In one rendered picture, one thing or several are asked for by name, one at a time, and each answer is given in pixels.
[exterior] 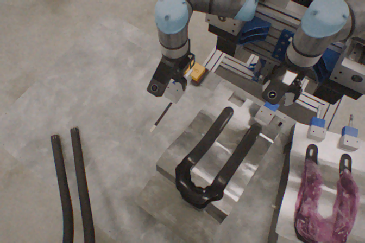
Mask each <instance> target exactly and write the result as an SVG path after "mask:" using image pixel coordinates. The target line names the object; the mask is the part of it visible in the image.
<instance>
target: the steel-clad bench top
mask: <svg viewBox="0 0 365 243"><path fill-rule="evenodd" d="M161 57H162V54H161V50H160V44H159V40H157V39H155V38H154V37H151V36H150V35H148V34H146V33H145V32H144V31H142V30H140V29H138V28H137V27H135V26H133V25H131V24H129V23H128V22H127V21H125V20H123V19H121V18H119V17H118V16H116V15H114V14H112V13H111V12H109V11H107V12H106V13H105V15H103V16H102V17H101V18H100V19H99V20H98V22H96V24H94V25H93V26H92V27H91V28H90V29H89V30H88V31H87V32H86V33H85V34H84V35H83V36H82V37H81V38H80V39H79V40H78V41H77V42H76V43H75V44H74V45H73V46H72V47H71V48H70V49H69V50H68V51H67V52H65V54H64V55H63V56H62V57H61V58H60V59H59V60H58V61H56V62H55V63H54V64H53V65H52V66H51V67H50V68H49V69H48V70H47V71H46V72H45V73H44V74H43V75H42V76H41V77H40V78H39V79H38V80H37V81H36V82H35V83H34V84H33V85H32V86H31V87H30V88H29V89H28V90H26V92H25V93H23V94H22V95H21V96H20V97H19V98H18V99H17V100H16V101H15V102H14V103H13V104H12V105H11V106H10V107H9V108H8V109H7V110H6V111H5V112H4V113H3V114H2V115H1V116H0V146H1V147H3V148H4V149H5V150H6V151H7V152H8V153H10V154H11V155H12V156H14V157H15V158H16V159H17V160H18V161H20V162H21V163H22V164H23V165H24V166H25V167H27V168H28V169H29V170H30V171H31V172H33V173H34V174H35V175H37V176H38V177H39V178H40V179H41V180H42V181H44V183H45V184H48V185H49V186H50V187H51V188H52V189H53V190H54V191H55V192H57V193H58V194H60V192H59V185H58V178H57V174H56V171H55V164H54V157H53V151H52V144H51V136H50V134H51V133H53V132H57V133H58V134H59V137H60V143H61V148H62V155H63V159H64V165H65V168H66V174H67V180H68V186H69V190H70V196H71V202H72V206H74V207H75V208H76V209H77V210H79V211H80V212H81V209H80V201H79V192H78V184H77V176H76V170H75V166H74V158H73V149H72V141H71V133H70V127H71V126H73V125H76V126H78V128H79V135H80V142H81V149H82V153H83V161H84V167H85V171H86V178H87V185H88V190H89V197H90V204H91V212H92V219H93V223H95V224H96V225H97V226H98V227H99V228H100V229H101V230H102V231H103V232H105V233H106V234H107V235H109V236H110V237H111V238H112V239H113V240H115V241H116V242H117V243H187V242H185V241H184V240H183V239H181V238H180V237H179V236H178V235H176V234H175V233H174V232H172V231H171V230H170V229H168V228H167V227H166V226H165V225H164V224H162V223H161V222H159V221H158V220H157V219H156V218H155V217H153V216H152V215H150V214H149V213H148V212H147V211H145V210H144V209H142V208H141V207H140V206H139V205H138V204H136V203H135V202H134V201H135V199H136V198H137V196H138V195H139V193H140V192H141V191H142V189H144V187H145V186H146V184H147V183H148V182H149V180H150V178H151V177H152V176H153V175H154V174H155V172H156V163H157V161H158V160H159V158H160V157H161V155H163V153H164V152H165V151H166V149H167V148H168V147H169V146H170V145H171V143H172V142H174V141H175V140H176V139H177V138H178V137H179V136H180V135H181V134H182V133H183V132H184V131H185V130H186V128H187V127H188V126H189V125H190V123H191V122H192V121H193V119H194V118H195V117H196V115H197V114H198V113H199V111H200V109H201V108H203V106H204V105H205V103H206V102H207V100H208V98H209V97H210V96H211V95H212V94H213V93H214V91H215V89H216V88H217V87H218V85H219V84H220V83H222V84H224V85H226V86H228V87H229V88H231V89H233V90H234V91H235V94H237V95H239V96H240V97H243V98H244V99H246V98H248V99H249V100H252V101H253V102H254V103H256V104H258V105H259V106H262V105H263V106H264V104H265V103H264V102H263V101H262V100H260V99H258V98H256V97H254V96H253V95H250V94H249V93H247V92H245V91H244V90H243V89H240V88H239V87H237V86H235V85H234V84H231V83H230V82H228V81H227V80H225V79H224V78H221V77H220V76H218V75H217V74H215V73H213V72H211V71H210V70H209V72H208V74H207V75H206V76H205V78H204V79H203V80H202V81H201V83H200V84H199V85H198V86H196V85H194V84H192V83H189V85H188V86H187V88H186V92H185V94H183V95H182V97H181V98H180V99H179V101H178V103H177V104H175V103H174V102H171V100H169V99H167V98H166V97H165V95H164V94H163V96H161V97H156V96H154V95H152V94H150V93H148V92H147V87H148V85H149V83H150V80H151V78H152V76H153V75H154V73H155V70H156V68H157V66H158V64H159V62H160V60H161ZM170 102H171V103H172V104H171V106H170V107H169V109H168V110H167V112H166V113H165V115H164V116H163V118H161V120H160V122H159V123H158V124H157V126H156V128H155V129H154V131H153V132H150V129H151V128H152V126H154V124H155V123H156V122H157V120H158V118H159V117H160V116H161V114H162V113H163V112H164V110H165V109H166V107H167V106H168V104H169V103H170ZM275 115H276V116H278V117H280V118H282V119H284V120H285V121H286V123H285V125H284V126H283V128H282V129H281V132H279V134H278V136H277V137H276V139H275V141H274V143H273V144H272V146H271V147H270V148H269V149H268V151H267V153H266V155H265V156H264V158H263V159H262V162H261V163H260V164H259V165H258V167H257V168H256V170H255V172H254V174H253V176H252V177H251V180H249V182H248V184H247V186H246V187H245V190H244V191H243V193H242V195H241V196H240V197H239V199H238V201H237V202H236V204H235V206H234V207H233V209H232V211H231V212H230V213H229V215H228V216H227V217H226V218H225V219H224V221H223V222H222V224H221V225H220V226H219V229H218V230H217V232H216V233H215V235H214V236H213V238H212V240H211V241H210V242H209V243H267V241H268V235H269V230H270V227H271V224H272V218H273V213H274V209H273V208H271V205H272V204H274V205H275V202H276V197H277V193H278V187H279V183H280V180H281V174H282V169H283V166H284V160H285V155H286V153H284V154H283V151H284V146H285V145H286V144H288V139H289V136H290V133H291V127H292V126H293V125H294V124H295V123H297V122H296V121H295V120H294V119H292V118H290V117H288V116H286V115H285V114H283V113H281V112H279V111H278V110H276V111H275Z"/></svg>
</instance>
